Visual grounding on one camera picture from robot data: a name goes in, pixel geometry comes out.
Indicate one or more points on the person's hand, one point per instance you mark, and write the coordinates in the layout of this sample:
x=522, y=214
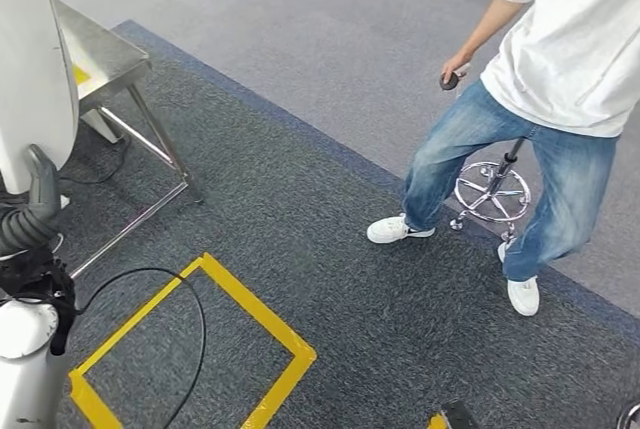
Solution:
x=460, y=63

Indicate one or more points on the black handheld controller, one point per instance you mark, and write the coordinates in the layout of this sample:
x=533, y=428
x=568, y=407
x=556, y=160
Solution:
x=448, y=81

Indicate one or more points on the white curved plastic part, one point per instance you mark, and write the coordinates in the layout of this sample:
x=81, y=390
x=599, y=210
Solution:
x=35, y=68

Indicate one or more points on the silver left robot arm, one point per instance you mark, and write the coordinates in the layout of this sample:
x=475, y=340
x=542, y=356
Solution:
x=25, y=380

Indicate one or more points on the person's forearm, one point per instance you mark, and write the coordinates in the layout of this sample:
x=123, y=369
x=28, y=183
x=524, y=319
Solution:
x=492, y=22

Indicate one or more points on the stainless steel workbench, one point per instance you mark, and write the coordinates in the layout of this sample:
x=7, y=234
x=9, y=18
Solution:
x=100, y=55

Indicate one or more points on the chrome swivel stool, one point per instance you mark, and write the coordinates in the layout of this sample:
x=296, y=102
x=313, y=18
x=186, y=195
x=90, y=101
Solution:
x=492, y=191

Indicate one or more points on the person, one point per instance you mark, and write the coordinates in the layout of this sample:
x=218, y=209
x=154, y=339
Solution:
x=575, y=48

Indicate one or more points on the black robot foot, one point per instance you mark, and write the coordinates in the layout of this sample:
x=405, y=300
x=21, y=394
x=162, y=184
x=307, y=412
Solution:
x=463, y=416

